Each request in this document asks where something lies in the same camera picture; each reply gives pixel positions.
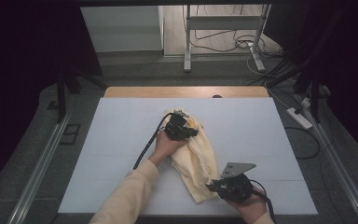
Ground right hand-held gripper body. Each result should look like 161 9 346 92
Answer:
213 161 257 202

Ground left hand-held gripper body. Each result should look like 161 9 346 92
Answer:
163 109 197 141

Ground cream baby pants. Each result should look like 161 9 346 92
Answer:
162 107 221 204

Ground person's left hand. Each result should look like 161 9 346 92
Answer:
148 130 188 167

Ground person's right hand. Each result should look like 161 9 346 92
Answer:
227 186 269 224

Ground white power strip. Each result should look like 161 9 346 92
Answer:
286 106 314 131

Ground dark floor plate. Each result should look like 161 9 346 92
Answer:
59 123 81 146

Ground black metal stand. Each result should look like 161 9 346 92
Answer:
55 66 108 124
265 57 324 124

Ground dark curtain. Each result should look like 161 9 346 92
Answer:
264 0 358 167
0 0 103 200

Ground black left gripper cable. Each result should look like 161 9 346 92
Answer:
132 112 174 171

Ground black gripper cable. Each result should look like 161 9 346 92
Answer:
132 112 174 171
250 179 277 224

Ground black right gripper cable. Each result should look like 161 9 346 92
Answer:
250 179 277 224

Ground black tangled floor cables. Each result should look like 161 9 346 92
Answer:
188 29 285 60

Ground black floor cable loop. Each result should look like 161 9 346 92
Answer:
283 125 322 161

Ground aluminium rail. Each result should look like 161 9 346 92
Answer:
7 113 73 224
297 92 358 224

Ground white metal desk frame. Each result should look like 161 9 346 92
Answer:
183 3 273 73

